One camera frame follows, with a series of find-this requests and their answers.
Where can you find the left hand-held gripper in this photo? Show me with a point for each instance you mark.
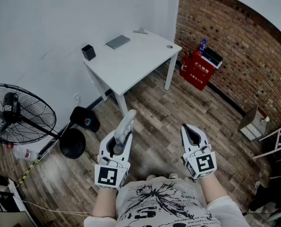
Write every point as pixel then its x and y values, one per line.
pixel 112 171

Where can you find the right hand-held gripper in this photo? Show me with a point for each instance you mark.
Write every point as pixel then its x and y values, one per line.
pixel 202 163

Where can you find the person's left forearm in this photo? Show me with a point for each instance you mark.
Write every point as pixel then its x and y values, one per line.
pixel 105 203

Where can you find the person's right forearm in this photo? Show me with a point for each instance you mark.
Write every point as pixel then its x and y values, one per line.
pixel 212 188

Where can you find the black bag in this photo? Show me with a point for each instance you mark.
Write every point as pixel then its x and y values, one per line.
pixel 85 118

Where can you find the person's right shoe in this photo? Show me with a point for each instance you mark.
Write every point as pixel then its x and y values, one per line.
pixel 173 175

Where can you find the person's shoe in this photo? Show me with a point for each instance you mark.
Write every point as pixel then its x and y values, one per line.
pixel 151 177
pixel 173 175

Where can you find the person's left shoe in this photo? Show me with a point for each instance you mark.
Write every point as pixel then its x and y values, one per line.
pixel 151 177

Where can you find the small metal cabinet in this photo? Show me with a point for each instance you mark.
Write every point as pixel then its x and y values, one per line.
pixel 252 123

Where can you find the red fire equipment box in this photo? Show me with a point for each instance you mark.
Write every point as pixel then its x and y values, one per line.
pixel 199 72

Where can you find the red fire extinguisher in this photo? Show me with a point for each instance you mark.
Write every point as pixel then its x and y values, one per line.
pixel 185 65

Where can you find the person's white printed shirt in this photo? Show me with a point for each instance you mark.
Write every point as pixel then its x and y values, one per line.
pixel 161 204

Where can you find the white flat box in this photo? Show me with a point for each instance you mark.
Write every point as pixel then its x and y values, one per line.
pixel 215 64

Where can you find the white chair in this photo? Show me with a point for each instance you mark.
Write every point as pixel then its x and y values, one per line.
pixel 276 141

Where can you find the black flat box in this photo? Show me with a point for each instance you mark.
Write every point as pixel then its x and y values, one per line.
pixel 212 55

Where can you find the white table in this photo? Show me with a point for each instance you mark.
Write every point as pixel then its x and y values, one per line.
pixel 135 60

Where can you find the blue water bottle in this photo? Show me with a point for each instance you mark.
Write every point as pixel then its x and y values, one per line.
pixel 202 46

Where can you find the black pen holder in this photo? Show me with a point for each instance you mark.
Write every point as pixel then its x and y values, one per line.
pixel 88 52

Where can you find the black standing fan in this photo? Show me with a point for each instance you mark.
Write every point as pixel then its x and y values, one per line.
pixel 20 115

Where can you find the grey notebook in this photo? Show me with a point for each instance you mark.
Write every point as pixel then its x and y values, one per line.
pixel 118 41

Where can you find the grey stand base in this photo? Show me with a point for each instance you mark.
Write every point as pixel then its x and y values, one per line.
pixel 141 31

